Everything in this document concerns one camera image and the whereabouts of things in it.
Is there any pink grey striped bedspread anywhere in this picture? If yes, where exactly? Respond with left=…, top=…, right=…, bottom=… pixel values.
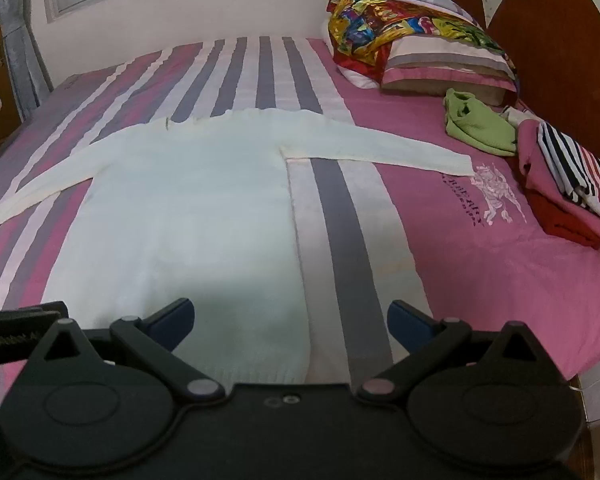
left=0, top=37, right=600, bottom=384

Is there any red garment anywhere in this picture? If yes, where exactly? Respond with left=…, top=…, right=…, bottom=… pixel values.
left=526, top=190, right=600, bottom=250

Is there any black white striped garment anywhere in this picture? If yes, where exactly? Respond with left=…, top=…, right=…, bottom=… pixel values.
left=536, top=122, right=600, bottom=218

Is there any dark wood white headboard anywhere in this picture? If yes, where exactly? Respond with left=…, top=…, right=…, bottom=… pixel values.
left=453, top=0, right=600, bottom=158

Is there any white knit sweater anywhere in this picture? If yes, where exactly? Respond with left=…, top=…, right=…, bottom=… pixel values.
left=0, top=108, right=472, bottom=385

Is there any pink garment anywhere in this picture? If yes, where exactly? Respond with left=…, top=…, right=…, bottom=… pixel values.
left=517, top=119, right=600, bottom=236

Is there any striped pink pillow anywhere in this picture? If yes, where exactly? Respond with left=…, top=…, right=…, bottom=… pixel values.
left=380, top=35, right=518, bottom=106

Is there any green garment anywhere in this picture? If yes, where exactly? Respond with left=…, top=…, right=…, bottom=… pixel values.
left=443, top=89, right=517, bottom=157

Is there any colourful satin cloth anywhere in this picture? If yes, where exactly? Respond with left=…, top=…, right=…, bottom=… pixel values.
left=326, top=0, right=508, bottom=81

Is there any grey left curtain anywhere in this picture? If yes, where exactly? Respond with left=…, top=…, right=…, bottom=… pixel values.
left=1, top=0, right=52, bottom=120

